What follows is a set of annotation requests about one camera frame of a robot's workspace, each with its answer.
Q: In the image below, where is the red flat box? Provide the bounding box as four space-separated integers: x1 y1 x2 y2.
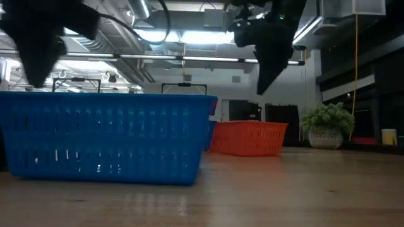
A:
352 136 378 146

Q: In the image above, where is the orange plastic basket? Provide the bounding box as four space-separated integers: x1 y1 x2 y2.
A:
209 120 289 157

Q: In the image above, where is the yellow cup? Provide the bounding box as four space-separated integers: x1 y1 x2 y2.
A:
381 128 398 146

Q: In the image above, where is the long ceiling light bar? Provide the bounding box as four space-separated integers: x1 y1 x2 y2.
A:
0 49 306 66

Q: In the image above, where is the green potted plant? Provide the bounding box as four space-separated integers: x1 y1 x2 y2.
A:
299 102 356 150

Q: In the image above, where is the black equipment cabinet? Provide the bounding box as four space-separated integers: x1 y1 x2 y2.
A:
228 99 263 122

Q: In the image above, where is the black camera rig frame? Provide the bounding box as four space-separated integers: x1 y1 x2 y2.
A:
161 82 208 96
51 76 102 93

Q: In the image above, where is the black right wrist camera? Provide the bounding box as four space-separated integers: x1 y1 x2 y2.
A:
227 11 264 49

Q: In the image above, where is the black shelving unit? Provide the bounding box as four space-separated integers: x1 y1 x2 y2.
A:
316 31 404 149

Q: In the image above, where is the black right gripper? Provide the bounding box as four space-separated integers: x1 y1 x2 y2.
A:
249 0 308 96

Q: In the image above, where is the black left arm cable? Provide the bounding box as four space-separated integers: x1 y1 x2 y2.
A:
98 0 172 46

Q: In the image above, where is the tall black cabinet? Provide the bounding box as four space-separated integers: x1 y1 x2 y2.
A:
264 102 300 147

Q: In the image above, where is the yellow hanging cable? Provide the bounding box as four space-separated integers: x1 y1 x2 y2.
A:
348 13 360 142

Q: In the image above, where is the large blue plastic basket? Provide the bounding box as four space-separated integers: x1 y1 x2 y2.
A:
0 91 218 186

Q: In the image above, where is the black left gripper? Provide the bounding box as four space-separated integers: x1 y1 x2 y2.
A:
0 0 102 90

